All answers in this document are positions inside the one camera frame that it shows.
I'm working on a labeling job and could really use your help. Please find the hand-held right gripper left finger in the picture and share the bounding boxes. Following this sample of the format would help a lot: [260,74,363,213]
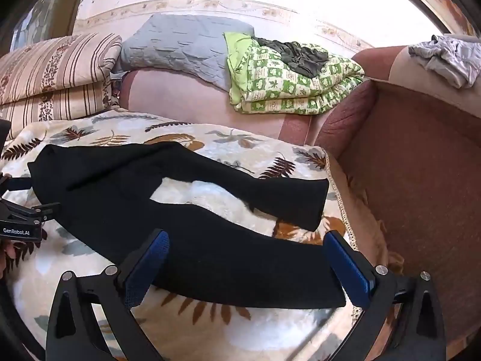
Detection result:
[45,229,170,361]

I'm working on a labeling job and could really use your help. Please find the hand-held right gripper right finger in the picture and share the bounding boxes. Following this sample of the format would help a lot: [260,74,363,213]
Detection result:
[323,229,448,361]

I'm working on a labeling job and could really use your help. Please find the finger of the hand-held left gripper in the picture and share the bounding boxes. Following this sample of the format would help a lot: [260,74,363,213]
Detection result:
[0,200,61,223]
[0,173,35,193]

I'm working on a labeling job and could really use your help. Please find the black pants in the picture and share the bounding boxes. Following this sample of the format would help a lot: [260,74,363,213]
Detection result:
[27,141,346,309]

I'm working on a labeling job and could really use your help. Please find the leaf print plush blanket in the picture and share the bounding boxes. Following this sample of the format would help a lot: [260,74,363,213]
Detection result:
[0,111,380,361]

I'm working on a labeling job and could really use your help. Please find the striped beige pillows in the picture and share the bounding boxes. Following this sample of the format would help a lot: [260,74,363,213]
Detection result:
[0,32,123,140]

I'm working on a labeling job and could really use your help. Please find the pink brown sofa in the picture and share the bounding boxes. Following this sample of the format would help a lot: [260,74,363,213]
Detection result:
[109,34,481,361]

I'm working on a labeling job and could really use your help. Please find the wooden door with glass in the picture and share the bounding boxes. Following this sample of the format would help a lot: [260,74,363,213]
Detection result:
[8,0,89,59]

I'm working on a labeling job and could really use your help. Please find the green patterned folded quilt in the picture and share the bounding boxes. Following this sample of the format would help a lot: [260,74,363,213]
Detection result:
[224,32,366,115]

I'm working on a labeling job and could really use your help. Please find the grey quilted blanket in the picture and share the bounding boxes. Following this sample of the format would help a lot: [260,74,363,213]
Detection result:
[113,14,256,91]

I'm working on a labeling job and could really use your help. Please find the dark green garment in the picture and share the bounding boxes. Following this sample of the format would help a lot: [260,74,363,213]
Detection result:
[256,38,331,76]

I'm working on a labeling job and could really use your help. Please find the grey crumpled cloth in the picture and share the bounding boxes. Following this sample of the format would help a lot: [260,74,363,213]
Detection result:
[408,35,481,89]

